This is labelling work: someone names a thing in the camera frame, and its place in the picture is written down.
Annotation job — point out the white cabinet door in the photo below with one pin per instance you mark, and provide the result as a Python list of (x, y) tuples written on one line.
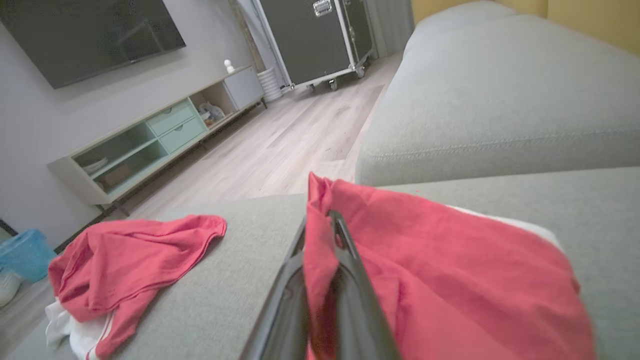
[(243, 87)]

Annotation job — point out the blue laundry basket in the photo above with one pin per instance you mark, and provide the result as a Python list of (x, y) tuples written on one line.
[(25, 252)]

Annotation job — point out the small white figurine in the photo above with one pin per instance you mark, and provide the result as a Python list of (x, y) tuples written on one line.
[(229, 66)]

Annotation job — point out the grey curtain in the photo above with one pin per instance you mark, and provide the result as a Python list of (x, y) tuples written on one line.
[(390, 25)]

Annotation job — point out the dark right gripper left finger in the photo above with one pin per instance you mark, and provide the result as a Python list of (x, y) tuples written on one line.
[(285, 320)]

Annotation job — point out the grey sofa seat cushion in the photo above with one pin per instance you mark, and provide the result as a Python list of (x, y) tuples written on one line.
[(215, 300), (500, 100)]

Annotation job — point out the white ribbed cylinder bin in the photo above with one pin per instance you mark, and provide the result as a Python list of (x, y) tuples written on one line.
[(270, 85)]

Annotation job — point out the red shorts with white hem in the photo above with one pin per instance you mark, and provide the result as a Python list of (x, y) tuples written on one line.
[(450, 280)]

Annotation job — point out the brown box in cabinet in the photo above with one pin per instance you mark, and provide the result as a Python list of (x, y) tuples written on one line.
[(117, 176)]

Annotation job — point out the white ribbed basket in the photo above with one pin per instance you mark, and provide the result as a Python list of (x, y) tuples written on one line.
[(7, 287)]

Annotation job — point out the stack of flat white items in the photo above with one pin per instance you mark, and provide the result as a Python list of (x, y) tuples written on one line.
[(95, 166)]

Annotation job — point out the black flight case on wheels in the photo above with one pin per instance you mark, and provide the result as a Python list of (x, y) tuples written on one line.
[(310, 40)]

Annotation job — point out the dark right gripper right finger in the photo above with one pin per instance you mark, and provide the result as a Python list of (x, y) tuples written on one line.
[(365, 325)]

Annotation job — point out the yellow sofa backrest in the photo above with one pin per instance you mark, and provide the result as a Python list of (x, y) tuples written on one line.
[(590, 17)]

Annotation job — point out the red basketball jersey striped trim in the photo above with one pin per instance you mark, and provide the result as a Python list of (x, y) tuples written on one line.
[(125, 260)]

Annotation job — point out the black wall television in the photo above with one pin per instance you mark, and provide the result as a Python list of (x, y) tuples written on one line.
[(90, 35)]

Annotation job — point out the beige TV cabinet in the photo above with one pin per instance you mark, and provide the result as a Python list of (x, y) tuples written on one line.
[(75, 180)]

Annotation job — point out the mint green cabinet drawer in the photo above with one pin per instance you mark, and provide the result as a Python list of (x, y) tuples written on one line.
[(182, 136), (170, 117)]

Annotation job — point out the grey plush toy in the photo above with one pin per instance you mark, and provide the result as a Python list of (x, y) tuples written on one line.
[(212, 112)]

